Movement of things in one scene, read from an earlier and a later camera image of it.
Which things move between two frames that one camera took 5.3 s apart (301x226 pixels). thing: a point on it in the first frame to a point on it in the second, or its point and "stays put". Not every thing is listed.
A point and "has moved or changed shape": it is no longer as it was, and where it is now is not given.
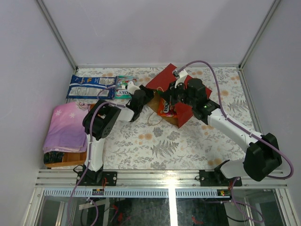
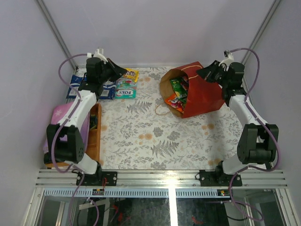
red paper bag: x=183 y=111 has moved or changed shape
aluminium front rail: x=151 y=179 stays put
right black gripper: x=170 y=93 to x=207 y=73
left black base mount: x=100 y=178 stays put
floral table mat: x=148 y=143 stays put
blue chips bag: x=91 y=87 stays put
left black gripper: x=146 y=92 to x=109 y=69
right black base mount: x=217 y=178 stays put
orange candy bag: x=165 y=109 has moved or changed shape
